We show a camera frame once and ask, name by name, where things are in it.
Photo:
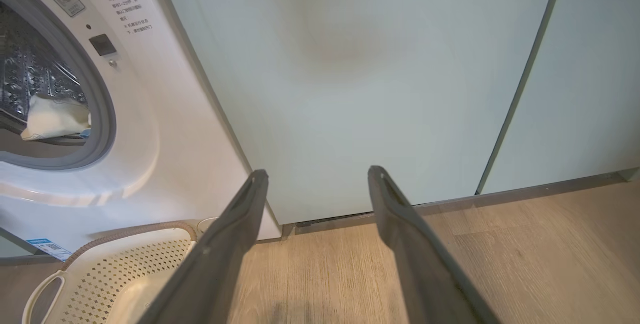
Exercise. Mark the cream garment with blue trim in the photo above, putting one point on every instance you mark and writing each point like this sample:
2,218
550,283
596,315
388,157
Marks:
55,119

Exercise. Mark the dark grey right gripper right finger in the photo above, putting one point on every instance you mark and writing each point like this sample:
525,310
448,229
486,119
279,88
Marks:
425,274

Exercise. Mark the cream perforated laundry basket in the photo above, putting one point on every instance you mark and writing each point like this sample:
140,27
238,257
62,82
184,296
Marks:
115,274

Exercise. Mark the wide mint cabinet panel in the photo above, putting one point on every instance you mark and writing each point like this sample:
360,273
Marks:
360,89

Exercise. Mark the white front-load washing machine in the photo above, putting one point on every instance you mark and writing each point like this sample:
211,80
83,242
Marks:
165,129

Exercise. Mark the narrow mint cabinet panel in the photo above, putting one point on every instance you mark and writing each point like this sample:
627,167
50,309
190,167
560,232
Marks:
585,74

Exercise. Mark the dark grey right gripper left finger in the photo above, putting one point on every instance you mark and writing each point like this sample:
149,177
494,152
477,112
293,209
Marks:
210,274

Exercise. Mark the blue energy label sticker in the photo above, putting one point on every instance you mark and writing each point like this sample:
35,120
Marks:
47,248

